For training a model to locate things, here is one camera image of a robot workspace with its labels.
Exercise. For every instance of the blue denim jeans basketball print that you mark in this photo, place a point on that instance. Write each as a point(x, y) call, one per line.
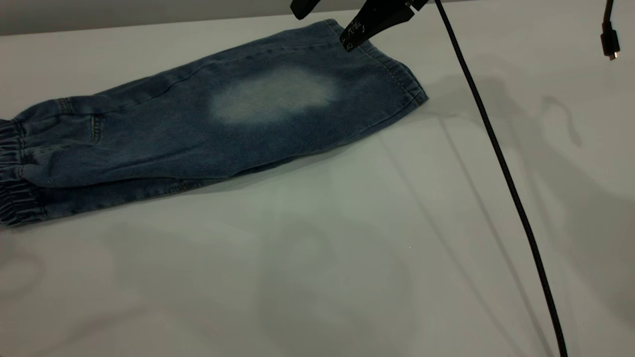
point(198, 134)

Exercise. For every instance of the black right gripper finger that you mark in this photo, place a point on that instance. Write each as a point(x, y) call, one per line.
point(302, 7)
point(377, 20)

